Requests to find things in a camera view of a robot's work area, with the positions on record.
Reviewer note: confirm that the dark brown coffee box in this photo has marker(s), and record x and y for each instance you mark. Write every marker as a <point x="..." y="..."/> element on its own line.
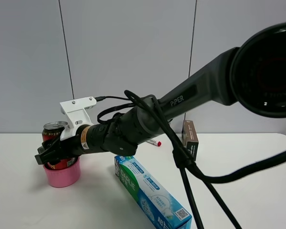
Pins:
<point x="190" y="138"/>

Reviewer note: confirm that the red capped white marker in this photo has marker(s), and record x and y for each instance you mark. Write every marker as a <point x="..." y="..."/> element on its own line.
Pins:
<point x="154" y="142"/>

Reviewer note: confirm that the pink saucepan with black interior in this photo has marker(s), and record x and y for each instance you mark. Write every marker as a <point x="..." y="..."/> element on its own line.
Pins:
<point x="63" y="177"/>

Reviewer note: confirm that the blue green toothpaste box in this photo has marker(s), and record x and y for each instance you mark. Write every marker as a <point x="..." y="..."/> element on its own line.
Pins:
<point x="161" y="208"/>

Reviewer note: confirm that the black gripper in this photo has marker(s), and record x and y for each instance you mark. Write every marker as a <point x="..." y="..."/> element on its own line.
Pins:
<point x="56" y="150"/>

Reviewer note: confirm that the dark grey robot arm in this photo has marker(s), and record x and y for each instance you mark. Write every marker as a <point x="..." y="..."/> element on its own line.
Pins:
<point x="253" y="75"/>

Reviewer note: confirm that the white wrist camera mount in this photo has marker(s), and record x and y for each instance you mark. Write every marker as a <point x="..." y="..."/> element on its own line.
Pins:
<point x="76" y="114"/>

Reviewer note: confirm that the red herbal tea can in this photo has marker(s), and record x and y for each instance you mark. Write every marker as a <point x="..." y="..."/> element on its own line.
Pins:
<point x="50" y="132"/>

